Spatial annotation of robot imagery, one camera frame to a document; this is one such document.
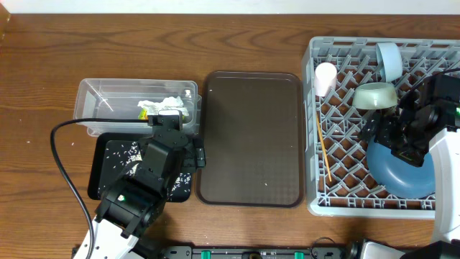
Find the pink cup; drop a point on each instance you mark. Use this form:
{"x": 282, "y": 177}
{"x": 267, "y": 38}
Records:
{"x": 324, "y": 78}

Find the grey dishwasher rack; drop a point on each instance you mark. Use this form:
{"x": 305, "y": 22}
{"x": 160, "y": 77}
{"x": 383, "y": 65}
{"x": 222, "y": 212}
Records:
{"x": 353, "y": 192}

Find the clear plastic bin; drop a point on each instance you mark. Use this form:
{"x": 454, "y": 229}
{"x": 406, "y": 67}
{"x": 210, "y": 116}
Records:
{"x": 116, "y": 98}

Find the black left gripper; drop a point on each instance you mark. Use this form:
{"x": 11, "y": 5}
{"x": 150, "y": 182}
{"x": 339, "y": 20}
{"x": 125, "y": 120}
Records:
{"x": 196, "y": 155}

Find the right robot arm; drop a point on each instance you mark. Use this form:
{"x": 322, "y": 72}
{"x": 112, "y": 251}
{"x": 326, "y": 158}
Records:
{"x": 428, "y": 123}

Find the brown serving tray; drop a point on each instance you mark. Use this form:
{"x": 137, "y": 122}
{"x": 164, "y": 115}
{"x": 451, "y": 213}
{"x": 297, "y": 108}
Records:
{"x": 253, "y": 131}

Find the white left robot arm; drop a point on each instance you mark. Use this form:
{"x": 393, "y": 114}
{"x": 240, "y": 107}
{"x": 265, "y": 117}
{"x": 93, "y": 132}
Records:
{"x": 137, "y": 196}

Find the pandan snack wrapper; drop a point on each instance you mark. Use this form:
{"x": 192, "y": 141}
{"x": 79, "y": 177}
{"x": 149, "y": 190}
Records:
{"x": 143, "y": 114}

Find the light blue bowl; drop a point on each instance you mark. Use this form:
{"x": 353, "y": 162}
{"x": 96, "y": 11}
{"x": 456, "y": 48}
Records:
{"x": 389, "y": 57}

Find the white tissue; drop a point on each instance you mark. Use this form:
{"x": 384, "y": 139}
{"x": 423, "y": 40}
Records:
{"x": 166, "y": 102}

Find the black tray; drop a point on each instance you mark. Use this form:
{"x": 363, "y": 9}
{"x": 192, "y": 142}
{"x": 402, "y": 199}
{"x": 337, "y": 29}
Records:
{"x": 134, "y": 169}

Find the wooden chopstick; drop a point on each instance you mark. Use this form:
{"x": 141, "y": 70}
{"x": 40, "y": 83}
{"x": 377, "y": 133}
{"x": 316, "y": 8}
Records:
{"x": 323, "y": 147}

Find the rice grains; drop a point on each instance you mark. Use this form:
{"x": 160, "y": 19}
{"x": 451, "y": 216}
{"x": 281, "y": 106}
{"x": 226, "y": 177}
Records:
{"x": 119, "y": 153}

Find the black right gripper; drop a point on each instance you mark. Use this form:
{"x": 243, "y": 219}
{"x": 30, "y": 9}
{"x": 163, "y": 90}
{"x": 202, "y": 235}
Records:
{"x": 388, "y": 121}

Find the light green bowl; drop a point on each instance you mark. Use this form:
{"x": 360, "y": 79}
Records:
{"x": 378, "y": 95}

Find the dark blue plate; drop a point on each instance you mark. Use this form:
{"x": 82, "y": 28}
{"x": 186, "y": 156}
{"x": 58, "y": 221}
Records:
{"x": 398, "y": 177}

